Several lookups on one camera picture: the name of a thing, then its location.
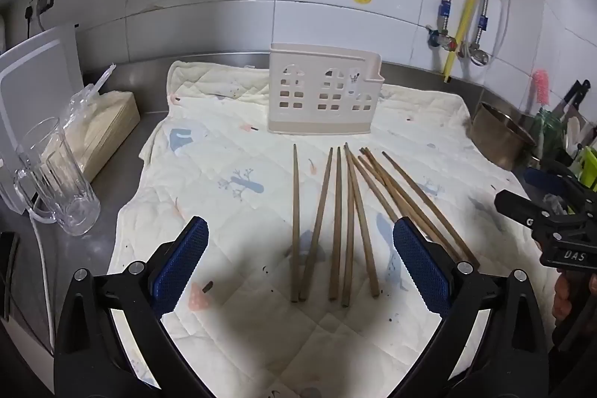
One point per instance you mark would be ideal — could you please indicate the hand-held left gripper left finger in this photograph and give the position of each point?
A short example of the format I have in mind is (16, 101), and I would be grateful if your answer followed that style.
(184, 267)

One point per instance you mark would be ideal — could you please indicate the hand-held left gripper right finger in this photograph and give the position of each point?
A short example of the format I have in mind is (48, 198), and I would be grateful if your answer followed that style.
(419, 267)

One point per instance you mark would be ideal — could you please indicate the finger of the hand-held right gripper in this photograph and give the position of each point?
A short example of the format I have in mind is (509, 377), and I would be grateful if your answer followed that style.
(517, 207)
(550, 180)

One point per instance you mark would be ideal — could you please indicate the beige plastic chopstick holder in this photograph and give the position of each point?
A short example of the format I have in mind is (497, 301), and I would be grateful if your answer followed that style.
(308, 118)

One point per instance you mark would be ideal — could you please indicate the person's right hand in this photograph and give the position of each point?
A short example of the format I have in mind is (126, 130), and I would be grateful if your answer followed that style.
(563, 300)

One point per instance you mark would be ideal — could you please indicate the green plastic rack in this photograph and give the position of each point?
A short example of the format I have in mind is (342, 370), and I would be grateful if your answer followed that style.
(586, 167)

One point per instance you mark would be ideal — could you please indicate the green glass jar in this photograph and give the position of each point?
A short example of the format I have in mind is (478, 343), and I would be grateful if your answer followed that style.
(548, 132)

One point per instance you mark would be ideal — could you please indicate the white plastic utensil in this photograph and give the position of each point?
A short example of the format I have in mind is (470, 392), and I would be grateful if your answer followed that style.
(572, 134)

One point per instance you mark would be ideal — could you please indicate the stainless steel pot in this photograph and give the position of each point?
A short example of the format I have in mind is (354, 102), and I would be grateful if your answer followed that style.
(499, 137)

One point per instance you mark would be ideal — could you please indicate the pink bottle brush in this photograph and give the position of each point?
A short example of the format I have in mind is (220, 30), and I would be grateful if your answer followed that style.
(542, 88)

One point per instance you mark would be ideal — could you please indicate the cream quilted printed mat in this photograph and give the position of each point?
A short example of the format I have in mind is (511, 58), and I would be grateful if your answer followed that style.
(224, 155)

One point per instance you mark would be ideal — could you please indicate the clear glass mug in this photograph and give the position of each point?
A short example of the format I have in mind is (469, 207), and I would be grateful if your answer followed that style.
(70, 211)

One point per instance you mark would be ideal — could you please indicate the metal water valve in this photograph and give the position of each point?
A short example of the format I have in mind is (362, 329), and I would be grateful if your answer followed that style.
(442, 38)
(478, 54)

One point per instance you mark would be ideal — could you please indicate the beige rectangular pack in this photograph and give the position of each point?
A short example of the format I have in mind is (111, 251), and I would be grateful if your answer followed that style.
(112, 123)

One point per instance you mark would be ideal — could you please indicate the clear plastic wrapper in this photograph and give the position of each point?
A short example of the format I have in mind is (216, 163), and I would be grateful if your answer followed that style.
(81, 109)

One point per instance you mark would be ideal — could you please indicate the white cutting board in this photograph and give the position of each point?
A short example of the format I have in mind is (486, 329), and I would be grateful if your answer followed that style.
(32, 81)

